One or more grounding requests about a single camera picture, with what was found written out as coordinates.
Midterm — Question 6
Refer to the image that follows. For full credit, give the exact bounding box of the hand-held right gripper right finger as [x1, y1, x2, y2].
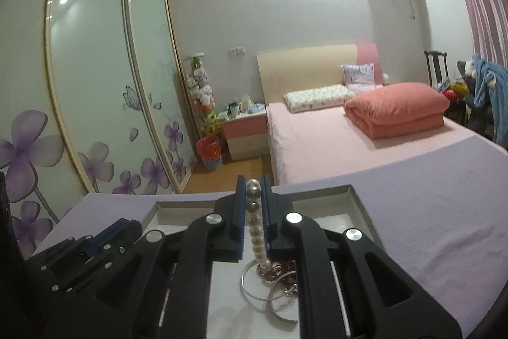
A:
[261, 174, 463, 339]

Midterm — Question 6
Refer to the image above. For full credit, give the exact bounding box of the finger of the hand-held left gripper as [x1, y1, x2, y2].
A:
[88, 218, 143, 257]
[71, 240, 138, 286]

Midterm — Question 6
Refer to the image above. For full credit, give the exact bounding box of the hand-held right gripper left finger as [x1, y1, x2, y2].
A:
[44, 174, 247, 339]

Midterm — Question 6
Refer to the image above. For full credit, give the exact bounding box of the white pearl necklace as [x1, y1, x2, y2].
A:
[245, 180, 273, 273]

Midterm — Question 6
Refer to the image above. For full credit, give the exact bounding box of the thin silver bangle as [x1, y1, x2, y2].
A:
[239, 260, 297, 302]

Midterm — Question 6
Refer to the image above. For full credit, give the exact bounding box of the grey cardboard tray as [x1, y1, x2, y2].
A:
[141, 184, 385, 339]

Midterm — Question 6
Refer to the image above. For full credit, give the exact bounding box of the wide silver cuff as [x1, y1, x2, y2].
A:
[265, 271, 299, 324]

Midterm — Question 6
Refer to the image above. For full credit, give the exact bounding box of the red waste bin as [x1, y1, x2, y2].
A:
[196, 135, 224, 169]

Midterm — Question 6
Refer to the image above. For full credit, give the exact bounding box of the pink and cream nightstand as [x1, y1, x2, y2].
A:
[220, 111, 268, 160]

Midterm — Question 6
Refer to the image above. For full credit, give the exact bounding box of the bed with pink sheet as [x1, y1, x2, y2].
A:
[265, 83, 477, 185]

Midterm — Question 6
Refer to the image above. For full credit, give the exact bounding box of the floral white pillow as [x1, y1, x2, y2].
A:
[284, 84, 356, 113]

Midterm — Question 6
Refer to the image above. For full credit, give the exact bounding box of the column of stuffed toys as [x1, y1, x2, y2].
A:
[186, 53, 219, 137]

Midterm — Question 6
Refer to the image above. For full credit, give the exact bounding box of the purple tablecloth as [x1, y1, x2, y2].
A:
[36, 134, 508, 339]

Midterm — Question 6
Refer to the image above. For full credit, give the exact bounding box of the flower print sliding wardrobe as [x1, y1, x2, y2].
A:
[0, 0, 199, 260]

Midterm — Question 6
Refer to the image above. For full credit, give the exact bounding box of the cream and pink headboard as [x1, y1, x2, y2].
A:
[256, 42, 384, 105]

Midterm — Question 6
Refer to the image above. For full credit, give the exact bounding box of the small purple print pillow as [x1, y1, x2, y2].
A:
[341, 63, 376, 93]

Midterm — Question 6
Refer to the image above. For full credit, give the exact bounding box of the folded salmon pink quilt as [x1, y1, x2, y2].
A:
[343, 82, 451, 140]

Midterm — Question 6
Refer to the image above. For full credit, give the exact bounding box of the dark wooden chair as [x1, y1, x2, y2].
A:
[424, 50, 450, 87]

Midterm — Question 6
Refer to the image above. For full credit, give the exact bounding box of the pile of colourful toys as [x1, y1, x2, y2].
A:
[437, 79, 473, 101]

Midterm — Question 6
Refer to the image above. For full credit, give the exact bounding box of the blue garment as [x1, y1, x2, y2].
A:
[470, 54, 508, 149]

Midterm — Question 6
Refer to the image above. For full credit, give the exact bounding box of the dark red bead bracelet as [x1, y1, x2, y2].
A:
[258, 260, 298, 297]

